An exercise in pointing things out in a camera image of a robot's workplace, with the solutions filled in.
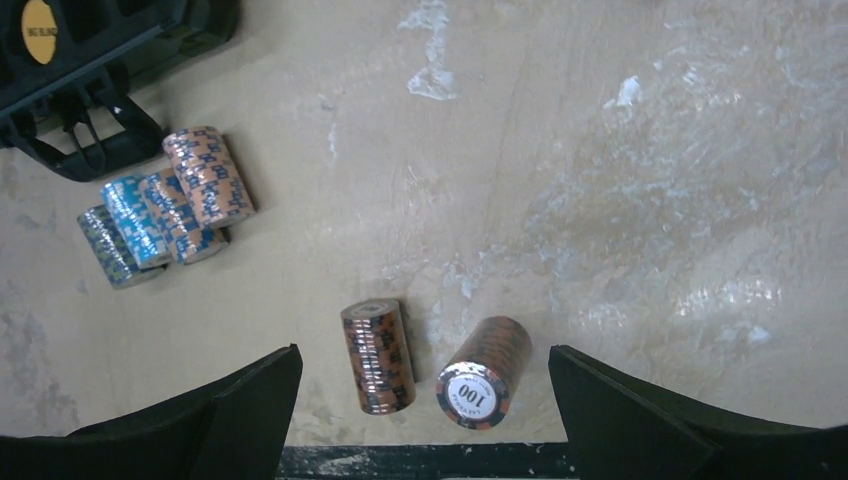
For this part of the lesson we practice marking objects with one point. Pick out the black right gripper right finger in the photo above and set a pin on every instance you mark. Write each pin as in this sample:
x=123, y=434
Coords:
x=621, y=427

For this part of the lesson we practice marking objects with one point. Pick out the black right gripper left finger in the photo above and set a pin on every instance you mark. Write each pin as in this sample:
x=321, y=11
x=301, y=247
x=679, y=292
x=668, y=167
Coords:
x=232, y=428

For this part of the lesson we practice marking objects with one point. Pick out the brown chip stack upright-facing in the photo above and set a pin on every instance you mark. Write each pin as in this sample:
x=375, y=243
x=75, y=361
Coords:
x=476, y=387

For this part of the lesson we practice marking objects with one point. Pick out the brown chip stack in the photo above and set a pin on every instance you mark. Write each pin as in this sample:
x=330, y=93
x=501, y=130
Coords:
x=379, y=355

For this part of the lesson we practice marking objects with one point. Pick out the pink poker chip stack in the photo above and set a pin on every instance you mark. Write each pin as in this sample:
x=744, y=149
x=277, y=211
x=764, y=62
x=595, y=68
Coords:
x=208, y=176

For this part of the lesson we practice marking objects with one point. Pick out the black poker set case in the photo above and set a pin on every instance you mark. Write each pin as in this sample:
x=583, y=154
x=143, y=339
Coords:
x=75, y=116

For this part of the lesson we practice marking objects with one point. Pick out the pink blue chip stack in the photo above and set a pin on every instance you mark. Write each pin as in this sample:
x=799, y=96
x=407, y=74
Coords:
x=188, y=240

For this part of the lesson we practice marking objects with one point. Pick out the grey green chip stack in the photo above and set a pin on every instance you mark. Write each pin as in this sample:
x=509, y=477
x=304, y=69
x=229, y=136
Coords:
x=110, y=249

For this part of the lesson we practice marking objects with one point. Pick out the light blue chip stack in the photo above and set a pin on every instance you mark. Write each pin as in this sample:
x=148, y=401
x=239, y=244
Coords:
x=124, y=201

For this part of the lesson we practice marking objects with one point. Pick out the yellow big blind button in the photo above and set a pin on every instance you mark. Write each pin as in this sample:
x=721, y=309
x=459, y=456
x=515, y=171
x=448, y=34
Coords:
x=39, y=31

